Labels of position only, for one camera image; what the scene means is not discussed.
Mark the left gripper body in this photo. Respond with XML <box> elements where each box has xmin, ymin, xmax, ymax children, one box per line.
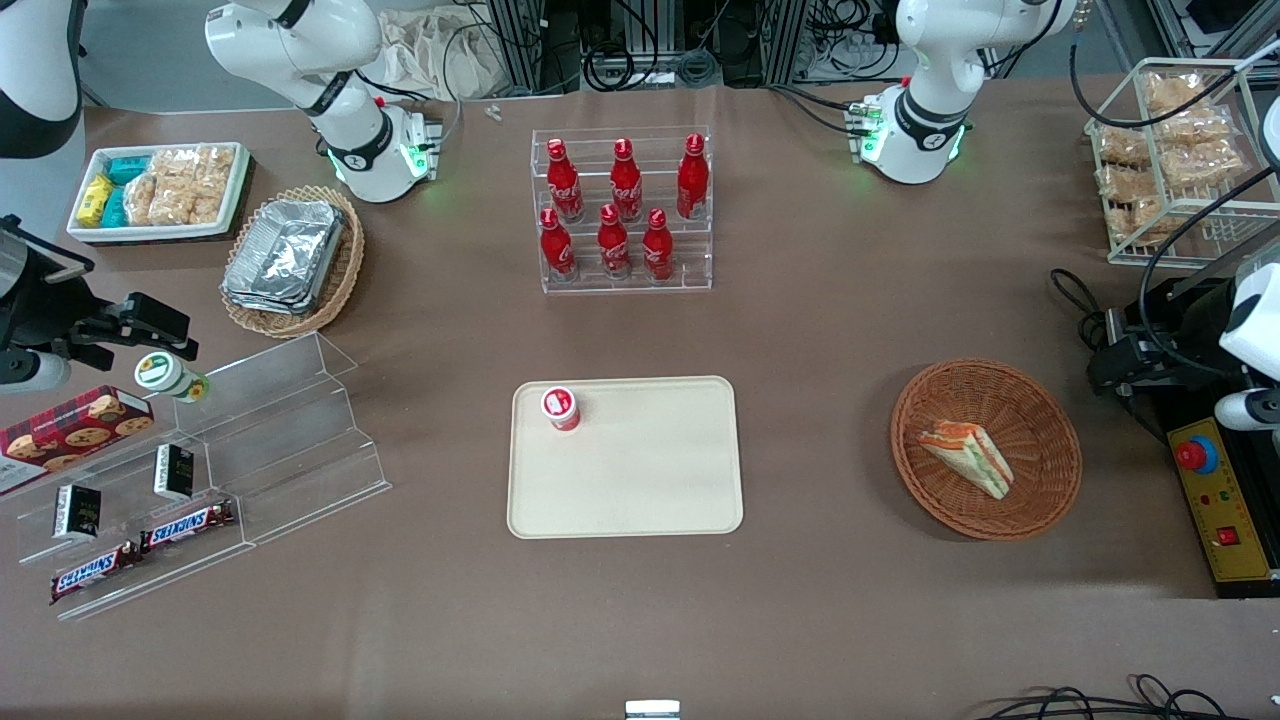
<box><xmin>1138</xmin><ymin>276</ymin><xmax>1243</xmax><ymax>388</ymax></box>

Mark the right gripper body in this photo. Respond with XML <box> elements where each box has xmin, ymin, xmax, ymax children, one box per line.
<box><xmin>0</xmin><ymin>215</ymin><xmax>123</xmax><ymax>353</ymax></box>

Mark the triangular sandwich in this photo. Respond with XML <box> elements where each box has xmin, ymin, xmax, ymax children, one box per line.
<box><xmin>918</xmin><ymin>420</ymin><xmax>1015</xmax><ymax>500</ymax></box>

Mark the white rectangular snack tray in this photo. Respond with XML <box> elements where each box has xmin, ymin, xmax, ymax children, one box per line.
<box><xmin>66</xmin><ymin>142</ymin><xmax>251</xmax><ymax>244</ymax></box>

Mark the round brown wicker basket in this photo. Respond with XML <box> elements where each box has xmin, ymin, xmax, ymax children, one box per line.
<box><xmin>890</xmin><ymin>358</ymin><xmax>1083</xmax><ymax>542</ymax></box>

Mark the aluminium foil tray stack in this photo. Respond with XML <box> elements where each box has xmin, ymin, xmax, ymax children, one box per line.
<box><xmin>221</xmin><ymin>199</ymin><xmax>347</xmax><ymax>317</ymax></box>

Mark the oval light wicker basket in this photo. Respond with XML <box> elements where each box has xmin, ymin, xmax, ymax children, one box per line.
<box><xmin>219</xmin><ymin>185</ymin><xmax>366</xmax><ymax>340</ymax></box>

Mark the beige rectangular tray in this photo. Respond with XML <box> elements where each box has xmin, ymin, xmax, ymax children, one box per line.
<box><xmin>506</xmin><ymin>375</ymin><xmax>745</xmax><ymax>540</ymax></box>

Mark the green lidded white cup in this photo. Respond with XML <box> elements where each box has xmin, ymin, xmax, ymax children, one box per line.
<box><xmin>134</xmin><ymin>352</ymin><xmax>211</xmax><ymax>404</ymax></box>

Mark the bagged fried snack pack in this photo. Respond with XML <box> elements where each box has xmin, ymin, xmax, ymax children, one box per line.
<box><xmin>1094</xmin><ymin>165</ymin><xmax>1153</xmax><ymax>203</ymax></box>
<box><xmin>1150</xmin><ymin>113</ymin><xmax>1233</xmax><ymax>153</ymax></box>
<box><xmin>1097</xmin><ymin>127</ymin><xmax>1151</xmax><ymax>167</ymax></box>
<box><xmin>1105</xmin><ymin>198</ymin><xmax>1168</xmax><ymax>247</ymax></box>
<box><xmin>1160</xmin><ymin>143</ymin><xmax>1248</xmax><ymax>193</ymax></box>
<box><xmin>1145</xmin><ymin>72</ymin><xmax>1208</xmax><ymax>117</ymax></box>

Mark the yellow snack pack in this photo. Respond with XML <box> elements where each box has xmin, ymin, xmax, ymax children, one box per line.
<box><xmin>77</xmin><ymin>174</ymin><xmax>116</xmax><ymax>227</ymax></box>

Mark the small black box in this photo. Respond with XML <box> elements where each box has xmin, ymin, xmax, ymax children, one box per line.
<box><xmin>152</xmin><ymin>444</ymin><xmax>196</xmax><ymax>502</ymax></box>
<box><xmin>52</xmin><ymin>484</ymin><xmax>103</xmax><ymax>543</ymax></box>

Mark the clear acrylic stepped shelf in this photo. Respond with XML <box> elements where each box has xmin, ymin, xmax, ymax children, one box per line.
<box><xmin>0</xmin><ymin>400</ymin><xmax>257</xmax><ymax>623</ymax></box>
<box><xmin>168</xmin><ymin>332</ymin><xmax>393</xmax><ymax>547</ymax></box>

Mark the red plaid cookie box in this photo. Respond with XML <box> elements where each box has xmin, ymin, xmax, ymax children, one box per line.
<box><xmin>0</xmin><ymin>385</ymin><xmax>156</xmax><ymax>498</ymax></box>

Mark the yellow emergency stop box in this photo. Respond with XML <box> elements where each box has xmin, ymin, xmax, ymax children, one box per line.
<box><xmin>1167</xmin><ymin>418</ymin><xmax>1277</xmax><ymax>584</ymax></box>

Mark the snickers chocolate bar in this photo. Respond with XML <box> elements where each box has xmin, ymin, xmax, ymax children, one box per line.
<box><xmin>49</xmin><ymin>541</ymin><xmax>143</xmax><ymax>605</ymax></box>
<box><xmin>140</xmin><ymin>500</ymin><xmax>237</xmax><ymax>554</ymax></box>

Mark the white cloth bag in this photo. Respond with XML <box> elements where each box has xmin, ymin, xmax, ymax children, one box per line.
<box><xmin>375</xmin><ymin>8</ymin><xmax>511</xmax><ymax>101</ymax></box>

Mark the red lidded small cup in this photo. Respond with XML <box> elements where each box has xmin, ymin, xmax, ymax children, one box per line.
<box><xmin>541</xmin><ymin>386</ymin><xmax>582</xmax><ymax>432</ymax></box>

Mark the red cola bottle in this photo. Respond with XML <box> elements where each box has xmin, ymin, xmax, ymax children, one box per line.
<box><xmin>610</xmin><ymin>138</ymin><xmax>644</xmax><ymax>223</ymax></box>
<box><xmin>539</xmin><ymin>208</ymin><xmax>578</xmax><ymax>283</ymax></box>
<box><xmin>597</xmin><ymin>204</ymin><xmax>632</xmax><ymax>280</ymax></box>
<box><xmin>546</xmin><ymin>138</ymin><xmax>585</xmax><ymax>223</ymax></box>
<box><xmin>676</xmin><ymin>133</ymin><xmax>710</xmax><ymax>221</ymax></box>
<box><xmin>641</xmin><ymin>208</ymin><xmax>675</xmax><ymax>283</ymax></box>

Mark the clear acrylic bottle rack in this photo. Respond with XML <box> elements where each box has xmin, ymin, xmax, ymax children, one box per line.
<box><xmin>530</xmin><ymin>126</ymin><xmax>714</xmax><ymax>295</ymax></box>

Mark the black looped table cable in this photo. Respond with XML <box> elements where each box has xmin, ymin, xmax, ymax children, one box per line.
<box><xmin>1050</xmin><ymin>268</ymin><xmax>1111</xmax><ymax>351</ymax></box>

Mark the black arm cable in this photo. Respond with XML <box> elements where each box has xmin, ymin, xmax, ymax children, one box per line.
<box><xmin>1067</xmin><ymin>20</ymin><xmax>1280</xmax><ymax>130</ymax></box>
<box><xmin>1138</xmin><ymin>165</ymin><xmax>1280</xmax><ymax>377</ymax></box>

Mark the white wire rack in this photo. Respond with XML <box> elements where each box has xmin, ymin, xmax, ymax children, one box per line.
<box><xmin>1085</xmin><ymin>57</ymin><xmax>1280</xmax><ymax>269</ymax></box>

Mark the black floor cable bundle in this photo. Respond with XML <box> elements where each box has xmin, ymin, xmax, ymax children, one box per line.
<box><xmin>975</xmin><ymin>673</ymin><xmax>1280</xmax><ymax>720</ymax></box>

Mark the black base cable bundle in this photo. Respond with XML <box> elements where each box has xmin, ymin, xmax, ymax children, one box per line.
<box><xmin>768</xmin><ymin>83</ymin><xmax>873</xmax><ymax>137</ymax></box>

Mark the aluminium frame rack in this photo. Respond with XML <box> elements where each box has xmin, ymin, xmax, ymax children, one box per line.
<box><xmin>488</xmin><ymin>0</ymin><xmax>583</xmax><ymax>97</ymax></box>

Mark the black coiled cable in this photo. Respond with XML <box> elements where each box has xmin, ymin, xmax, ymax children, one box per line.
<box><xmin>584</xmin><ymin>40</ymin><xmax>663</xmax><ymax>93</ymax></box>

